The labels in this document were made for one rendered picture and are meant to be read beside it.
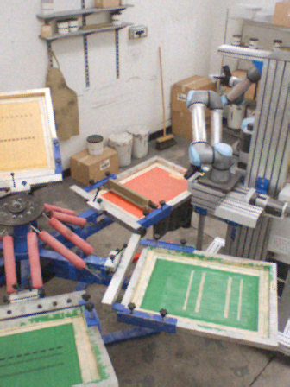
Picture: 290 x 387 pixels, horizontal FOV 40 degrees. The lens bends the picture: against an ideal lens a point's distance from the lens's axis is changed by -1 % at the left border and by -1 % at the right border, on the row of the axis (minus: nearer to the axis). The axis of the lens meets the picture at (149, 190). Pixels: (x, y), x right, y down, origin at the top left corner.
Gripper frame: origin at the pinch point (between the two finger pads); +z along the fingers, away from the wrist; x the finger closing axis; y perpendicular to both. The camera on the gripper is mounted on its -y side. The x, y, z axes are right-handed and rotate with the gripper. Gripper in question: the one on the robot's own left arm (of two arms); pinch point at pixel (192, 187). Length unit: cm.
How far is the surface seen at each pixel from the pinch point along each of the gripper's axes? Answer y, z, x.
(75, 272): -111, 0, -7
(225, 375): -47, 102, -76
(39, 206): -111, -32, 20
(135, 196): -38.8, -2.6, 19.3
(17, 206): -121, -35, 25
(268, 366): -20, 103, -94
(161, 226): -25.2, 25.3, 6.4
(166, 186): -3.7, 6.7, 21.8
